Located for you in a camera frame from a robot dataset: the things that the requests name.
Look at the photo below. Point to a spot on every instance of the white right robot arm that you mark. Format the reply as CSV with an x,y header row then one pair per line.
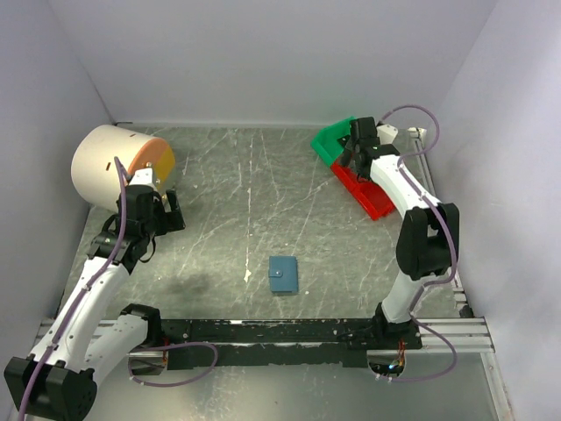
x,y
427,248

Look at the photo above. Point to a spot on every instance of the round drawer cabinet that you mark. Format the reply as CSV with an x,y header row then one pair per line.
x,y
93,169

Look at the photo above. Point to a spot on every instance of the green plastic bin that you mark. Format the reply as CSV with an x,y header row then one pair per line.
x,y
329,141

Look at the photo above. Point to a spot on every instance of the red plastic bin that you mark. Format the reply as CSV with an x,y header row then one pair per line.
x,y
350,180
372,199

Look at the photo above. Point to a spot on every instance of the blue card holder wallet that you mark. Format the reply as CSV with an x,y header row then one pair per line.
x,y
283,275

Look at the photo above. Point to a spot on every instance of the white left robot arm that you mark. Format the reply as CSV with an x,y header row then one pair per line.
x,y
60,377

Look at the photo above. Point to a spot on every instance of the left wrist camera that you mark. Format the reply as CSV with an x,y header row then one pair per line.
x,y
144,177

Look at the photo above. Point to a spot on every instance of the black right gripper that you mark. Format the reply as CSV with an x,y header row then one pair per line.
x,y
346,159

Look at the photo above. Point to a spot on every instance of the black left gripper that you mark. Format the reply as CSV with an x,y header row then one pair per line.
x,y
170,220

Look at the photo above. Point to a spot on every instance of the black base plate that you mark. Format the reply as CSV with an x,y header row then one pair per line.
x,y
281,342

